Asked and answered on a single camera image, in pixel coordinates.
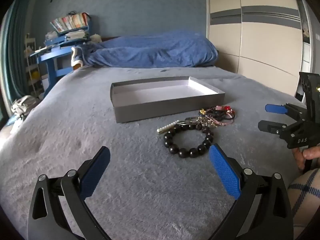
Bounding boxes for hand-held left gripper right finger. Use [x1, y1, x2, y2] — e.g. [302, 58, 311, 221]
[209, 144, 294, 240]

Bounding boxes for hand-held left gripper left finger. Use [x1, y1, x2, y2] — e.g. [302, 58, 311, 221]
[27, 146, 112, 240]

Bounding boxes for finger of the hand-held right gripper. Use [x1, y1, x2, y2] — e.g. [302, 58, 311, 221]
[257, 120, 298, 137]
[265, 103, 308, 122]

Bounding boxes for black cord bracelet red beads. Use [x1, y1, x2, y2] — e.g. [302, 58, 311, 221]
[199, 106, 237, 125]

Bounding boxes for black bead bracelet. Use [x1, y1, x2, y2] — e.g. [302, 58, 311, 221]
[164, 124, 214, 159]

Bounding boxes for silver bangle rings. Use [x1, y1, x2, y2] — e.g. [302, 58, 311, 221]
[177, 116, 213, 128]

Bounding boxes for white pearl hair clip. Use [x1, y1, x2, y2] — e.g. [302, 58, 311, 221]
[157, 121, 179, 134]

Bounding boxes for grey cardboard box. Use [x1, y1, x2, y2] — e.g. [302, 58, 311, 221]
[110, 76, 225, 124]

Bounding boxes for person's right hand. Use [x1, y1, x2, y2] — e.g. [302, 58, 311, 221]
[292, 145, 320, 170]

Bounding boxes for grey bed blanket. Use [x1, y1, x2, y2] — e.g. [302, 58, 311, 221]
[0, 66, 320, 240]

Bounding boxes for person's plaid trouser leg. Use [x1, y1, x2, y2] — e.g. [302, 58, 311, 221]
[287, 167, 320, 240]

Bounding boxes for cream wardrobe with grey stripe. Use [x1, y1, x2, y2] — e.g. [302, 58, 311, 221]
[205, 0, 320, 100]

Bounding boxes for pile of light clothes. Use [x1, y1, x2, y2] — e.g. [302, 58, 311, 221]
[10, 95, 41, 122]

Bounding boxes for blue desk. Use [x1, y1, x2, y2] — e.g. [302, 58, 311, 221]
[30, 25, 91, 98]

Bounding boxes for white shelf unit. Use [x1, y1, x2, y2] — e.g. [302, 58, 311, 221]
[24, 35, 46, 98]

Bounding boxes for blue pillow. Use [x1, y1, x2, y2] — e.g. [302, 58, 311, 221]
[71, 29, 219, 68]

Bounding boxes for stack of white papers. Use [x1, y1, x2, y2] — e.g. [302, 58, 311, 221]
[64, 29, 89, 41]

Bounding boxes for teal curtain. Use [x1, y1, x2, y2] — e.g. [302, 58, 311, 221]
[0, 0, 29, 102]

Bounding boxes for row of colourful books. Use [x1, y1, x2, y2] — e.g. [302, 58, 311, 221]
[49, 12, 91, 33]

